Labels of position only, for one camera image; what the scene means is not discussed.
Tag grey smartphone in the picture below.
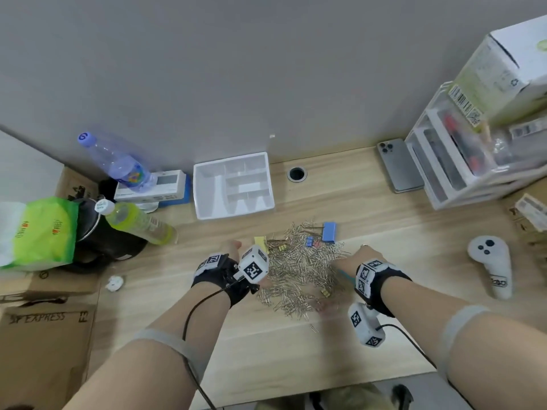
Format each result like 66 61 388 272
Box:
377 138 425 194

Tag flat brown cardboard box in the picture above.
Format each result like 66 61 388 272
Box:
0 268 101 297

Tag person's left hand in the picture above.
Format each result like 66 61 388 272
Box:
221 239 243 264

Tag green tissue pack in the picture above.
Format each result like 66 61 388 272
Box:
0 196 80 272

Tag blue flat box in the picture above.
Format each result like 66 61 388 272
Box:
160 174 192 206

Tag white handheld controller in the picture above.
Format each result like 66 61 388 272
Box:
467 235 513 300

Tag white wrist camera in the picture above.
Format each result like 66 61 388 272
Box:
347 302 386 349
237 245 271 285

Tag person's right hand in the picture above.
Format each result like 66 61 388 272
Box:
332 245 373 280

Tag person's left forearm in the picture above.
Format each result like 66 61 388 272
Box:
64 279 234 410

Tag pile of silver paper clips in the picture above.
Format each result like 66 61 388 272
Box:
256 220 352 323

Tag black kettle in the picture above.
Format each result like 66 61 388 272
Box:
70 179 148 265

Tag white board panel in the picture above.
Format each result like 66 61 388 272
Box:
0 131 65 206

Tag white printed carton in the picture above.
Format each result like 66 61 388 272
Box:
113 169 187 204

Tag large printed cardboard box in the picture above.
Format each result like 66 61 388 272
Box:
0 294 100 410

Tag clear purple-capped water bottle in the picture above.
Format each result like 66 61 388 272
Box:
77 132 158 192

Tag black right marker wristband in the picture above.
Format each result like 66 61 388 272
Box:
353 258 413 319

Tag small white labelled packet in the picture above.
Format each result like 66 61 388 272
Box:
515 193 547 233

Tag white desk organizer tray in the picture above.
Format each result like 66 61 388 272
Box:
192 151 276 221

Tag black left camera cable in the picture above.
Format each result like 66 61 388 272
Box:
182 277 240 410

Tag upright brown cardboard box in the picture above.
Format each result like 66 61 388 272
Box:
55 166 100 203

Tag green drink bottle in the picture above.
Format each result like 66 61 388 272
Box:
93 199 178 246

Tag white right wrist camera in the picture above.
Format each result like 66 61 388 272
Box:
347 302 386 349

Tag white and green carton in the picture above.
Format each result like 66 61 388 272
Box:
447 14 547 129

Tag black camera cable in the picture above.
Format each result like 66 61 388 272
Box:
375 323 441 372
182 277 240 410

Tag black right camera cable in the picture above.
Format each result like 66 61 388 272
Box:
375 323 441 372

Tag white drawer organizer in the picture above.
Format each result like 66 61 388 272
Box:
403 80 547 211

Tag person's olive trousers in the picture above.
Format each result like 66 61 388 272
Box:
252 382 387 410

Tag person's right forearm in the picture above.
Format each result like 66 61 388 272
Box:
380 275 547 410

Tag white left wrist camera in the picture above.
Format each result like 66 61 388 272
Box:
237 245 271 285

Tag black marker wristband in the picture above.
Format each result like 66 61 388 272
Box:
191 253 262 309
353 258 413 319

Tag black left marker wristband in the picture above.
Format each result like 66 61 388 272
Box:
191 253 262 309

